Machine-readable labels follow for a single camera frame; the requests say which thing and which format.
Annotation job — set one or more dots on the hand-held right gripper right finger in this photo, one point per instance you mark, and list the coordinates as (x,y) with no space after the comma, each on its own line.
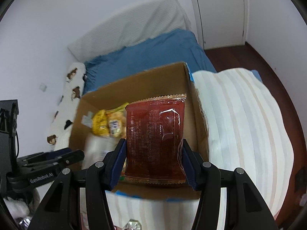
(189,167)

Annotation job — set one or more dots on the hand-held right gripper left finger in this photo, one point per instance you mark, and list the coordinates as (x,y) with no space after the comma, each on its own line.
(118,163)

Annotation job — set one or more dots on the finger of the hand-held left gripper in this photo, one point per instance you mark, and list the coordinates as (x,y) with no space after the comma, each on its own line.
(72,158)
(48,154)

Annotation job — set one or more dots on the white snack carton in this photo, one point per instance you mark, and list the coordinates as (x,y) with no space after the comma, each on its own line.
(98,148)

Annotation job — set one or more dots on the yellow clear chips packet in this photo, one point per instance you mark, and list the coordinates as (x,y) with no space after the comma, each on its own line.
(117,122)

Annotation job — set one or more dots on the dark red snack packet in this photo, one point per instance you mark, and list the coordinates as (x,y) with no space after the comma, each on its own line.
(156,136)

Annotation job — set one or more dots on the cardboard box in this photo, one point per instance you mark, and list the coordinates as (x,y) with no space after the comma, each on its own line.
(153,83)

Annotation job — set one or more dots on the white crumpled cloth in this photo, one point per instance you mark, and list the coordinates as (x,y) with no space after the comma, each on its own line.
(16,207)

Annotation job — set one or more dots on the black metal stand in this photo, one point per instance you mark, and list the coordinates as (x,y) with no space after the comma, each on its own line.
(8,117)

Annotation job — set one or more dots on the silver white snack packet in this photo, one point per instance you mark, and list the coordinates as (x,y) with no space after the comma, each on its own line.
(131,224)

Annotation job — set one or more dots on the striped cat print blanket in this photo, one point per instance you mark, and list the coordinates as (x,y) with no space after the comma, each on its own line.
(239,129)

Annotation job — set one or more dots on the bear print long pillow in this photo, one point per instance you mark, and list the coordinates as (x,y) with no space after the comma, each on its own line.
(69,86)

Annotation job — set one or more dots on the blue bedsheet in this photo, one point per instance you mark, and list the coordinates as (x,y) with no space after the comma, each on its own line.
(153,52)

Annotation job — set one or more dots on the white textured pillow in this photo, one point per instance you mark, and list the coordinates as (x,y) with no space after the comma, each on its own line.
(134,26)

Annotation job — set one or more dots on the white door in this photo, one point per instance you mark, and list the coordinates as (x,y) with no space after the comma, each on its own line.
(220,14)

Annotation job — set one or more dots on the white wall socket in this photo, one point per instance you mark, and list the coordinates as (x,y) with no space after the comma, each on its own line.
(43,87)

